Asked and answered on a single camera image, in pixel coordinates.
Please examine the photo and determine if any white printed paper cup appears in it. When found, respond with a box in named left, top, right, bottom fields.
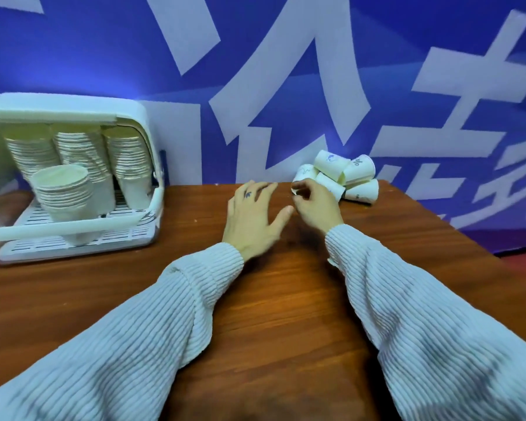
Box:
left=313, top=150, right=352, bottom=181
left=315, top=172, right=346, bottom=201
left=291, top=164, right=319, bottom=195
left=344, top=179, right=380, bottom=205
left=342, top=154, right=376, bottom=186

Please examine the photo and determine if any person's left forearm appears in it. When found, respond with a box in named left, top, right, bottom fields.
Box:
left=0, top=242, right=245, bottom=421

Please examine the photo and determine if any person's right forearm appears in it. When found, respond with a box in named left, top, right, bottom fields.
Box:
left=325, top=223, right=526, bottom=421

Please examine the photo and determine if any person's right hand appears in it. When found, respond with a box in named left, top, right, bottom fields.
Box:
left=291, top=179, right=345, bottom=237

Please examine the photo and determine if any white plastic cup storage box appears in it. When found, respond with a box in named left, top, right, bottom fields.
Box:
left=0, top=92, right=165, bottom=265

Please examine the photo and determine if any blue backdrop banner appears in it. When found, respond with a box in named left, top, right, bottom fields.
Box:
left=0, top=0, right=526, bottom=256

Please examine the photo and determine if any stack of paper cups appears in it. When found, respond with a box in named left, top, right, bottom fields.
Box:
left=4, top=126, right=61, bottom=182
left=52, top=124, right=116, bottom=216
left=102, top=125, right=154, bottom=211
left=29, top=164, right=102, bottom=247

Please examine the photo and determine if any white slotted drain tray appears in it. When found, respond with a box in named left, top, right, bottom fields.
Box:
left=0, top=190, right=158, bottom=262

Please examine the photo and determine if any person's left hand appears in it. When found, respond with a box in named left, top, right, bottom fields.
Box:
left=221, top=180, right=295, bottom=262

